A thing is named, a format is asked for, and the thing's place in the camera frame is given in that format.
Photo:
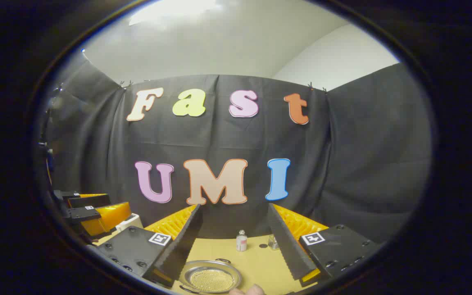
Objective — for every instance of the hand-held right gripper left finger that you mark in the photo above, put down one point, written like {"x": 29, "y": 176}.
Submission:
{"x": 187, "y": 239}

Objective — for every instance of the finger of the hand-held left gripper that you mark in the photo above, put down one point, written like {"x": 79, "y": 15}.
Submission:
{"x": 88, "y": 200}
{"x": 109, "y": 217}

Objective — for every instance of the stainless steel pot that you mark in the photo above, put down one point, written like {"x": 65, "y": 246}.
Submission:
{"x": 191, "y": 270}

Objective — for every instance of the clear bottle with pink label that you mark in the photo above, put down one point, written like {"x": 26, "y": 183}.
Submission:
{"x": 241, "y": 242}

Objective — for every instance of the white toaster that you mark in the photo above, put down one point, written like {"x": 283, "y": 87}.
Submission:
{"x": 131, "y": 221}

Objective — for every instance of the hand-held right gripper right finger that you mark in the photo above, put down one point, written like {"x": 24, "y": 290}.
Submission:
{"x": 287, "y": 246}

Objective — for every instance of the pile of yellow soybeans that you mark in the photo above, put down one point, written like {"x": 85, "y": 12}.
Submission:
{"x": 212, "y": 280}

